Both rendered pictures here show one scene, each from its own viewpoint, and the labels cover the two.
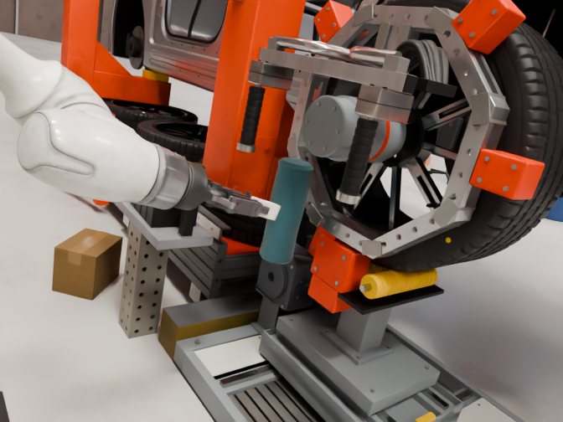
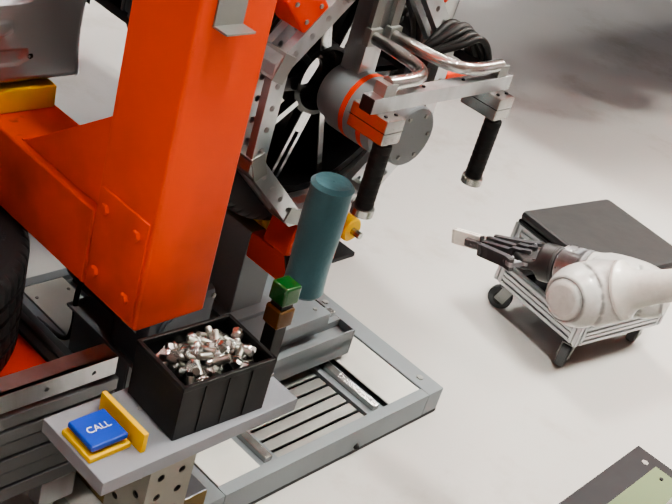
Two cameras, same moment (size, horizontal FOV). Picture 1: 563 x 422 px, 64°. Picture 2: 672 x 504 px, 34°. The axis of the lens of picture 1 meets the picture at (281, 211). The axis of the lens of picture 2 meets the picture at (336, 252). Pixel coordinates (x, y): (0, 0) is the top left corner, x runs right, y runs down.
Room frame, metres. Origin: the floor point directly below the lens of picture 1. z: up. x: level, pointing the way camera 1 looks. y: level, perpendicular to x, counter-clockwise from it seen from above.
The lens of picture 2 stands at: (1.46, 1.83, 1.68)
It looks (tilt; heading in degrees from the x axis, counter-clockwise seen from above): 30 degrees down; 257
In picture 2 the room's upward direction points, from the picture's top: 17 degrees clockwise
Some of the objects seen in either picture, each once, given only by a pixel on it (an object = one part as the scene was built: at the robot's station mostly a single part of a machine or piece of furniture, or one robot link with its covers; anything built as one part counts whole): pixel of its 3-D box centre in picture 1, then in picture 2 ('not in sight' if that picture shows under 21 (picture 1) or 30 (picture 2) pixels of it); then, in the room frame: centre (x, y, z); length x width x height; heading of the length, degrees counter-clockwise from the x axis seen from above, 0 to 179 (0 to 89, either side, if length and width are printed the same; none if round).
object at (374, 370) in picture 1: (364, 315); (240, 266); (1.18, -0.30, 0.32); 0.40 x 0.30 x 0.28; 41
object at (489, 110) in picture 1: (376, 132); (349, 96); (1.07, -0.18, 0.85); 0.54 x 0.07 x 0.54; 41
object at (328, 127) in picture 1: (355, 130); (374, 112); (1.02, -0.12, 0.85); 0.21 x 0.14 x 0.14; 131
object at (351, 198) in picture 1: (358, 158); (482, 149); (0.78, -0.11, 0.83); 0.04 x 0.04 x 0.16
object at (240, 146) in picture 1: (251, 116); (372, 177); (1.04, 0.11, 0.83); 0.04 x 0.04 x 0.16
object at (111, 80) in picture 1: (131, 74); not in sight; (3.08, 1.19, 0.69); 0.52 x 0.17 x 0.35; 131
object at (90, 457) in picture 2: not in sight; (96, 438); (1.44, 0.49, 0.46); 0.08 x 0.08 x 0.01; 41
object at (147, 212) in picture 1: (164, 194); (202, 372); (1.28, 0.35, 0.51); 0.20 x 0.14 x 0.13; 38
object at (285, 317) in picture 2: not in sight; (278, 313); (1.16, 0.25, 0.59); 0.04 x 0.04 x 0.04; 41
